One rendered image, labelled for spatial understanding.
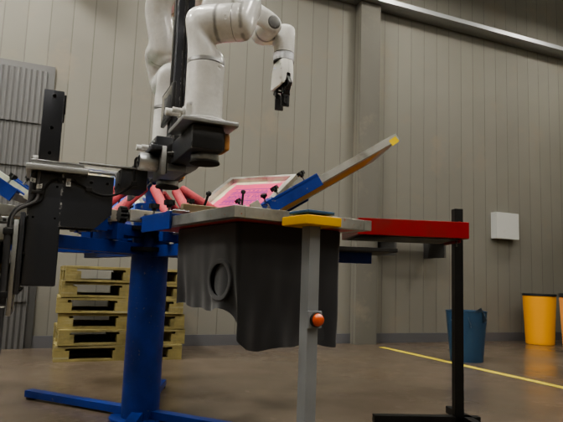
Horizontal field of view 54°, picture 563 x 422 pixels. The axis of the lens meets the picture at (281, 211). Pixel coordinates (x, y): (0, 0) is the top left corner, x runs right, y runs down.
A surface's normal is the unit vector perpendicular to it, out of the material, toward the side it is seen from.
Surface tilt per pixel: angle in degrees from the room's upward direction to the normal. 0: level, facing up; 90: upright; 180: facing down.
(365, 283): 90
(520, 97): 90
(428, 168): 90
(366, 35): 90
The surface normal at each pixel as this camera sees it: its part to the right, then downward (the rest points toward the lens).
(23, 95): 0.40, -0.10
